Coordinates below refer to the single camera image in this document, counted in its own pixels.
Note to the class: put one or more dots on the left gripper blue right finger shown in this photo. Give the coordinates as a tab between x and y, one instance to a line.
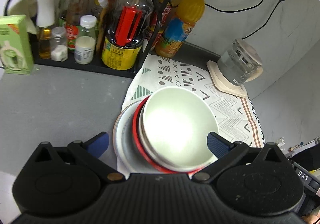
218	145

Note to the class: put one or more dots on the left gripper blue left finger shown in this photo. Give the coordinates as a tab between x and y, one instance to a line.
97	145

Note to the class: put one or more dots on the white plate Sweet logo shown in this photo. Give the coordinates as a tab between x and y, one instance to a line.
142	167

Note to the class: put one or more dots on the pale green bowl front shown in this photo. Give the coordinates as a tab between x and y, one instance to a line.
146	145

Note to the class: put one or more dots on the pale green bowl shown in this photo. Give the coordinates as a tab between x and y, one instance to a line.
146	145
177	122

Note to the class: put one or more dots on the red and black bowl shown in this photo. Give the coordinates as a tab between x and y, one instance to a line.
138	144

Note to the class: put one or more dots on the large brown-rimmed white plate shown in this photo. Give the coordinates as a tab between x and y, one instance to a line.
123	139

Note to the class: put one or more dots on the black metal kitchen rack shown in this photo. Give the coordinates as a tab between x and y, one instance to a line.
100	64

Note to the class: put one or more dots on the patterned fringed table cloth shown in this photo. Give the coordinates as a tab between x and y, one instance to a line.
236	117

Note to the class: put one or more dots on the glass electric kettle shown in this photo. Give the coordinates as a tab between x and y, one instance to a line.
240	51

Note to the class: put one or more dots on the large soy sauce bottle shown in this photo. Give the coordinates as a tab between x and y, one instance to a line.
125	35

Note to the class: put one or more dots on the small white-capped bottle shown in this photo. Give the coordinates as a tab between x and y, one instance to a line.
86	40

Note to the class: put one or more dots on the small glass spice jar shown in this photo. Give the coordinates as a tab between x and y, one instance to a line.
58	44

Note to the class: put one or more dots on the green tea carton box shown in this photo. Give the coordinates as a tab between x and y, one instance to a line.
16	54

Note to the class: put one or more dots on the orange juice bottle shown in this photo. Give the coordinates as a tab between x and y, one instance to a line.
179	27

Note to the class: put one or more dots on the green-label sauce bottle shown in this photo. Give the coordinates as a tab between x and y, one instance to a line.
76	9

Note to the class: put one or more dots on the red soda can upper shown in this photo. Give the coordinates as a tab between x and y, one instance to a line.
165	13

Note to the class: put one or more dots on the yellow-capped seasoning bottle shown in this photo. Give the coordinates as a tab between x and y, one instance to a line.
103	11

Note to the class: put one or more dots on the oil bottle white sleeve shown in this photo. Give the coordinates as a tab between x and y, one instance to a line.
47	19

